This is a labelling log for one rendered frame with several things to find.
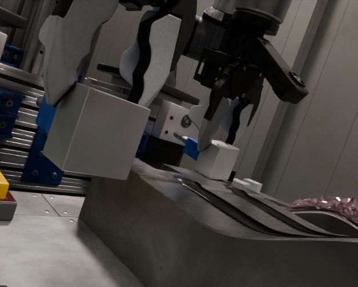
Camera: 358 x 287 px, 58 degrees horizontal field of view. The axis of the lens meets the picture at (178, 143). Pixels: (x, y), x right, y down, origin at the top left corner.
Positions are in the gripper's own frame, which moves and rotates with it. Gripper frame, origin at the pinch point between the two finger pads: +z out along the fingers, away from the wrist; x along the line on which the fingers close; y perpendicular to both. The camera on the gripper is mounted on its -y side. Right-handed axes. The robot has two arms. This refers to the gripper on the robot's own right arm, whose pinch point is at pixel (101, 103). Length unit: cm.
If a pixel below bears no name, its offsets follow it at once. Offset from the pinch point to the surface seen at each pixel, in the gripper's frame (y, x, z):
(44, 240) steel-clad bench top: 8.2, -3.5, 15.0
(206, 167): 11.0, -26.7, 4.5
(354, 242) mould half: -15.3, -10.0, 2.5
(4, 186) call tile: 13.3, -0.1, 11.7
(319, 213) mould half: -0.6, -44.7, 5.8
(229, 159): 9.6, -29.6, 2.2
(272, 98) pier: 143, -241, -49
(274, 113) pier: 137, -242, -37
